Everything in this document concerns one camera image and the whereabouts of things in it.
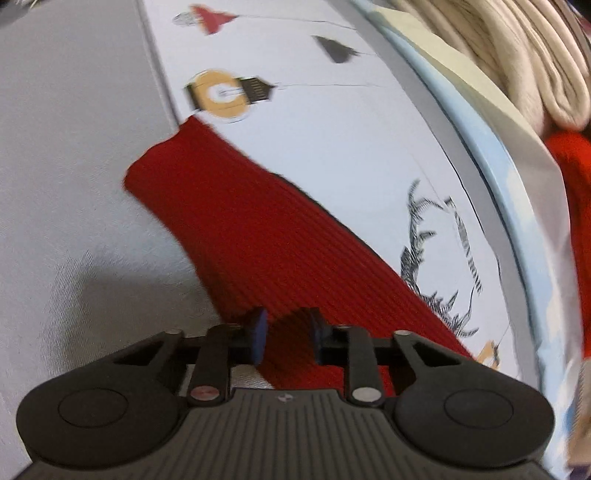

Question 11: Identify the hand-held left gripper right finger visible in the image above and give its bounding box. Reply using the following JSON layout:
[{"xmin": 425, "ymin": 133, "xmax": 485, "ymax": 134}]
[{"xmin": 302, "ymin": 307, "xmax": 468, "ymax": 409}]

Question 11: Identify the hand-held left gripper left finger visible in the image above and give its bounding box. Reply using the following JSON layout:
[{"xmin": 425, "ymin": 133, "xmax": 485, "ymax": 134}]
[{"xmin": 111, "ymin": 308, "xmax": 269, "ymax": 408}]

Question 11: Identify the red ribbed knit sweater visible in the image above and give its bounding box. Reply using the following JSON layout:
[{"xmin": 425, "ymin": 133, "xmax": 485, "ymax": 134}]
[{"xmin": 122, "ymin": 114, "xmax": 476, "ymax": 398}]

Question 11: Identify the light blue quilt cover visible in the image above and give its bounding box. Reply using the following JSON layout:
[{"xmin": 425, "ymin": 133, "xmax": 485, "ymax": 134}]
[{"xmin": 346, "ymin": 0, "xmax": 591, "ymax": 480}]

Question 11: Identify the grey printed bed sheet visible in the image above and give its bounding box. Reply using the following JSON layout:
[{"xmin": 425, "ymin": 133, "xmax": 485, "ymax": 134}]
[{"xmin": 0, "ymin": 0, "xmax": 527, "ymax": 480}]

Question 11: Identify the red folded blanket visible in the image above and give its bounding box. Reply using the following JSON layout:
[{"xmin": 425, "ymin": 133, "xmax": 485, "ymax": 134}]
[{"xmin": 546, "ymin": 129, "xmax": 591, "ymax": 361}]

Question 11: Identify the beige folded cloth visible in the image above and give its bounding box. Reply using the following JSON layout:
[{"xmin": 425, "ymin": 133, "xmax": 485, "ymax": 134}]
[{"xmin": 392, "ymin": 0, "xmax": 591, "ymax": 131}]

